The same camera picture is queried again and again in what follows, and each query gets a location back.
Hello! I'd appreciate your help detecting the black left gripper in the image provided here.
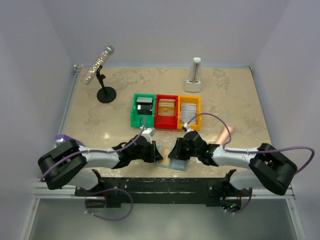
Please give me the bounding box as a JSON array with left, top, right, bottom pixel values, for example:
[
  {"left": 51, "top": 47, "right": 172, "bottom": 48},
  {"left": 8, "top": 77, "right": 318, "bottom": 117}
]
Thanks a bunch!
[{"left": 130, "top": 140, "right": 163, "bottom": 164}]

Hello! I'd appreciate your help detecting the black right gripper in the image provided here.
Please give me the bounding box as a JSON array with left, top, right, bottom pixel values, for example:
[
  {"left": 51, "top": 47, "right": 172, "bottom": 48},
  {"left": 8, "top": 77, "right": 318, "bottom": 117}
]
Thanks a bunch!
[{"left": 167, "top": 137, "right": 200, "bottom": 161}]

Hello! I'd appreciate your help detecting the teal leather card holder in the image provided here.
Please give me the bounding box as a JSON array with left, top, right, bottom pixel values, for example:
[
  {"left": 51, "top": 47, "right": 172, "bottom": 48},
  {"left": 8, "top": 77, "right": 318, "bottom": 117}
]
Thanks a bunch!
[{"left": 155, "top": 146, "right": 188, "bottom": 171}]

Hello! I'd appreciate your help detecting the black VIP card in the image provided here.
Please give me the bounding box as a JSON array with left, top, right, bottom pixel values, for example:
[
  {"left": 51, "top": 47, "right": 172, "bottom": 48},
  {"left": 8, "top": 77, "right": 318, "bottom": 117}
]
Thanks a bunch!
[{"left": 137, "top": 104, "right": 153, "bottom": 115}]

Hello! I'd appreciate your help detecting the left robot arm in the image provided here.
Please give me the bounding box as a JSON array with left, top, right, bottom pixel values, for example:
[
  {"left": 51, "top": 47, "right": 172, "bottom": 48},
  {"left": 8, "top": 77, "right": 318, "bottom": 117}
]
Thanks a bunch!
[{"left": 37, "top": 134, "right": 163, "bottom": 196}]

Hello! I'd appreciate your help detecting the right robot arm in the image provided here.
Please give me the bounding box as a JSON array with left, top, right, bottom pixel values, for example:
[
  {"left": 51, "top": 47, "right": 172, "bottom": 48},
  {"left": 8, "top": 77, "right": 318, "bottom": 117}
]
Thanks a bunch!
[{"left": 168, "top": 130, "right": 298, "bottom": 196}]

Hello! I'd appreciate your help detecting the silver cards stack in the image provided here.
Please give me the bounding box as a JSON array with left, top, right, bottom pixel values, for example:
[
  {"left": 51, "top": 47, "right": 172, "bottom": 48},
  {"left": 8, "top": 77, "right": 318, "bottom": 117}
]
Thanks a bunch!
[{"left": 179, "top": 102, "right": 197, "bottom": 124}]

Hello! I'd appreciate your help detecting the red plastic bin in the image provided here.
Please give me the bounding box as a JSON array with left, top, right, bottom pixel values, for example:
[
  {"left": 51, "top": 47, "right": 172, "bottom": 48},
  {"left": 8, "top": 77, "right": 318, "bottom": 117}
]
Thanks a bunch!
[{"left": 154, "top": 94, "right": 178, "bottom": 130}]

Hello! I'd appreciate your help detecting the green plastic bin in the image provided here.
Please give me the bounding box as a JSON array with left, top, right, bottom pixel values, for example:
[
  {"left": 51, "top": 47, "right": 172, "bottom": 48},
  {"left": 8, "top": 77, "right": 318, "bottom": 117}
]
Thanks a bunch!
[{"left": 130, "top": 93, "right": 156, "bottom": 128}]

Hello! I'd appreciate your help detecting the pink microphone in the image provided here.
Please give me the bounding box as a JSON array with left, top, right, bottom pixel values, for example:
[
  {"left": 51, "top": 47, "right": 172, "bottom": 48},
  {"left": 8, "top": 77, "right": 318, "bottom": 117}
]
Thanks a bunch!
[{"left": 215, "top": 125, "right": 234, "bottom": 145}]

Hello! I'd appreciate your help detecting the yellow plastic bin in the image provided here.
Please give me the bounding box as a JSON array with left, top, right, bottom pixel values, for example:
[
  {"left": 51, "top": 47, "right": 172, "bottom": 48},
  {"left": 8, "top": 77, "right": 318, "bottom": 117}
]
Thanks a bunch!
[{"left": 177, "top": 95, "right": 202, "bottom": 131}]

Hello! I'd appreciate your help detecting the white metronome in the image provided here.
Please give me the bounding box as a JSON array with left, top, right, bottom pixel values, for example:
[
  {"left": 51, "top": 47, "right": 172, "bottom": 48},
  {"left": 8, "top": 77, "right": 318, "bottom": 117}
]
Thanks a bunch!
[{"left": 184, "top": 57, "right": 202, "bottom": 93}]

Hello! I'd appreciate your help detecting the black microphone stand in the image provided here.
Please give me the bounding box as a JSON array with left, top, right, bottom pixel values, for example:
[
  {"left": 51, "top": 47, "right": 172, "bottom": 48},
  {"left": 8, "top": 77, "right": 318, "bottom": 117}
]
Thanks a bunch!
[{"left": 95, "top": 65, "right": 117, "bottom": 104}]

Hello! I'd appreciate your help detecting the glitter silver microphone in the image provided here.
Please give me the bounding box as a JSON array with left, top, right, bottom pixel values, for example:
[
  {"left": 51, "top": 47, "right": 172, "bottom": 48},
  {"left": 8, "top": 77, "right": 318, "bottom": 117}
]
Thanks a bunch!
[{"left": 81, "top": 45, "right": 115, "bottom": 85}]

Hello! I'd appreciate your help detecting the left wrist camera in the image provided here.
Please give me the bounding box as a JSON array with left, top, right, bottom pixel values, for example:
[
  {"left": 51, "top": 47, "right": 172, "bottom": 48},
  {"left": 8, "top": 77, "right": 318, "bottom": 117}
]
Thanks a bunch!
[{"left": 142, "top": 127, "right": 156, "bottom": 137}]

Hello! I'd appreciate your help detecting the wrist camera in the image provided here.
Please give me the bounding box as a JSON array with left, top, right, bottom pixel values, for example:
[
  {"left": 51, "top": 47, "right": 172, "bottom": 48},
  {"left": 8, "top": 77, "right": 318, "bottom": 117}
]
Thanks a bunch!
[
  {"left": 181, "top": 123, "right": 193, "bottom": 133},
  {"left": 142, "top": 127, "right": 156, "bottom": 137}
]

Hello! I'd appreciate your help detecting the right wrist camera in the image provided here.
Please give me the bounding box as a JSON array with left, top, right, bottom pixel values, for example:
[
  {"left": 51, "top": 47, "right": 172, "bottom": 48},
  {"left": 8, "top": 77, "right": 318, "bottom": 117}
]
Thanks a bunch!
[{"left": 181, "top": 123, "right": 193, "bottom": 133}]

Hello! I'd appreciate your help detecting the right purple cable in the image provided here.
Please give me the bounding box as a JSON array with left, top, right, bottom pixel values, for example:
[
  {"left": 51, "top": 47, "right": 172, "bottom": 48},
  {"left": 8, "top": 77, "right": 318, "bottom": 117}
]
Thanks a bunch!
[{"left": 183, "top": 112, "right": 316, "bottom": 175}]

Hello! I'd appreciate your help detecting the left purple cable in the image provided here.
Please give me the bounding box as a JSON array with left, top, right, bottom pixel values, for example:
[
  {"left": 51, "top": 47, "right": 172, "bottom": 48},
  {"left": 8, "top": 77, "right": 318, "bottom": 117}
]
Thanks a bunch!
[{"left": 39, "top": 115, "right": 148, "bottom": 183}]

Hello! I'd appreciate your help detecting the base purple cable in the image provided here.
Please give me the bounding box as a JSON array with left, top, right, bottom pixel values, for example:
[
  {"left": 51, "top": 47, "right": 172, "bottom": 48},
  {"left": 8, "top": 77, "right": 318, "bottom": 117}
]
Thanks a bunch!
[{"left": 84, "top": 187, "right": 134, "bottom": 221}]

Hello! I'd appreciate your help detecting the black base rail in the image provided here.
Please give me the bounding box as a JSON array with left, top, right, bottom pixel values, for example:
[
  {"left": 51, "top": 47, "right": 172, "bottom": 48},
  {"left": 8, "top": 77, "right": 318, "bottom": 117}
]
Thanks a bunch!
[{"left": 75, "top": 171, "right": 251, "bottom": 208}]

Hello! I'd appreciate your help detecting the purple bracket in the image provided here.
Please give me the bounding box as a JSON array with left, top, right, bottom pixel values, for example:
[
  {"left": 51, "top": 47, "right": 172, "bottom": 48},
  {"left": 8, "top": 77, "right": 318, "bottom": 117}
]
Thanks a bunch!
[{"left": 54, "top": 134, "right": 85, "bottom": 147}]

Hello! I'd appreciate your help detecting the aluminium frame rail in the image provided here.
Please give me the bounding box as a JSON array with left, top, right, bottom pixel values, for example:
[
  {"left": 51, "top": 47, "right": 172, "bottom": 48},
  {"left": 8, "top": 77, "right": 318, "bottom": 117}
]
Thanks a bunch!
[{"left": 18, "top": 64, "right": 84, "bottom": 240}]

